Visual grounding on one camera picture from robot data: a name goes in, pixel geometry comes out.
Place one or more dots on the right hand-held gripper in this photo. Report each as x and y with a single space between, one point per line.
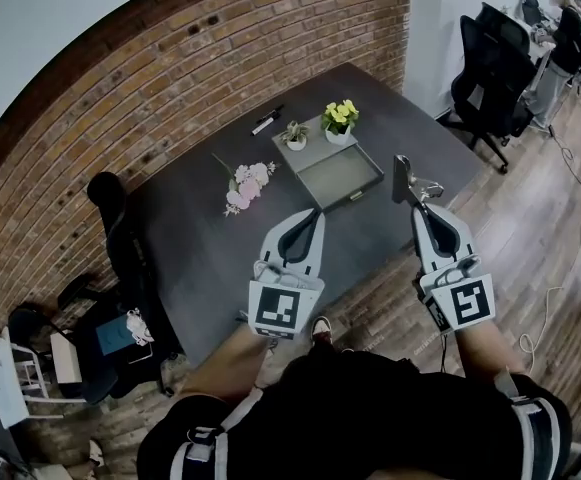
467 303

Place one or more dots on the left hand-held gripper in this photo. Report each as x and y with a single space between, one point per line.
280 308

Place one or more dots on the grey metal tray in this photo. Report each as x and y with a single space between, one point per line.
340 180

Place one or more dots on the person's right forearm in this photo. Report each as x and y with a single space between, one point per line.
480 353

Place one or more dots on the person's left forearm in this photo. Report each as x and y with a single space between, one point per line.
225 368

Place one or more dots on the pink flower bouquet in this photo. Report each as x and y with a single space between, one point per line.
247 183

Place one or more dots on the small green potted plant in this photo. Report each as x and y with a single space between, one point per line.
296 135

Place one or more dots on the white marker with black cap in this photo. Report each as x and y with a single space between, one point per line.
261 128

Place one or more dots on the black pen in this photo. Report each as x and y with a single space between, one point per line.
272 112

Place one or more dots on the yellow flower potted plant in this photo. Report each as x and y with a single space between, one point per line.
339 115

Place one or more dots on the black mesh office chair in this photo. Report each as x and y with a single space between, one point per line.
507 20
490 83

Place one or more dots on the black high-back office chair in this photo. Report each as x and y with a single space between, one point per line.
120 248

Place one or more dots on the white headset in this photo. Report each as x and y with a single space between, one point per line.
137 325

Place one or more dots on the person's black shirt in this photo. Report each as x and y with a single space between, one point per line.
360 418

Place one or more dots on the white desk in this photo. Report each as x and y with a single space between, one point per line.
540 43

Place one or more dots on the white box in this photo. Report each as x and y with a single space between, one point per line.
66 358

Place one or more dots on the black folding chair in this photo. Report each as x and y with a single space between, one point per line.
25 323

